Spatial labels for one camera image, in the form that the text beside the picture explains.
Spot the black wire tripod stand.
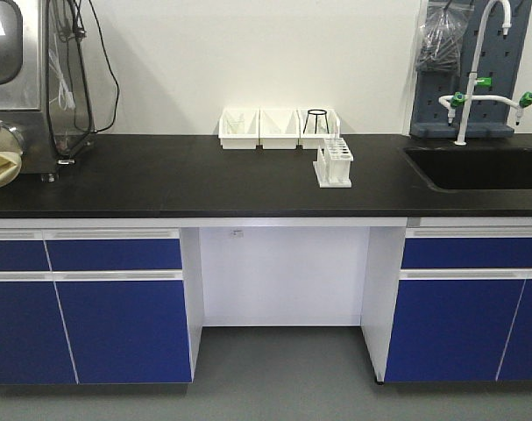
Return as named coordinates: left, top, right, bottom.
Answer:
left=303, top=109, right=330, bottom=134

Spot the stainless steel glove box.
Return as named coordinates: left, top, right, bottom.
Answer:
left=0, top=1, right=94, bottom=182

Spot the black lab sink basin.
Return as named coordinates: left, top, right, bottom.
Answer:
left=404, top=147, right=532, bottom=190

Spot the left blue cabinet unit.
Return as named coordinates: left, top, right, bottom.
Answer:
left=0, top=228, right=201, bottom=385

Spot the blue cabinet unit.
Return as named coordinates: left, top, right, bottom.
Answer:
left=377, top=227, right=532, bottom=382
left=0, top=228, right=201, bottom=385

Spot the middle white storage bin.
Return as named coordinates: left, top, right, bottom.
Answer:
left=259, top=109, right=299, bottom=150

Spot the cream rubber glove sleeve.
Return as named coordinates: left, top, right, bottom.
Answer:
left=0, top=129, right=23, bottom=188

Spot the grey pegboard drying rack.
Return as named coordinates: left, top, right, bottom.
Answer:
left=409, top=1, right=532, bottom=139

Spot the plastic bag of pegs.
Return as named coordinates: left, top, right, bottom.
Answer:
left=415, top=1, right=474, bottom=74

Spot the white gooseneck lab faucet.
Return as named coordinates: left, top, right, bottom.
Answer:
left=439, top=0, right=532, bottom=146

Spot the white storage bin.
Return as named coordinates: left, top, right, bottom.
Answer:
left=259, top=109, right=299, bottom=150
left=297, top=108, right=341, bottom=149
left=218, top=108, right=259, bottom=150

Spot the right white storage bin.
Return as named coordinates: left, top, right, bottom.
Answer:
left=297, top=108, right=341, bottom=149

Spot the right blue cabinet unit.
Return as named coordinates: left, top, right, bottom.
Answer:
left=377, top=227, right=532, bottom=382

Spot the left white storage bin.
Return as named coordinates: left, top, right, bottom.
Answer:
left=218, top=108, right=259, bottom=150

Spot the white test tube rack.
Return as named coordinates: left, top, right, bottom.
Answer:
left=313, top=137, right=354, bottom=188

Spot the black power cable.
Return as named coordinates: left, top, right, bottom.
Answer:
left=45, top=0, right=120, bottom=159

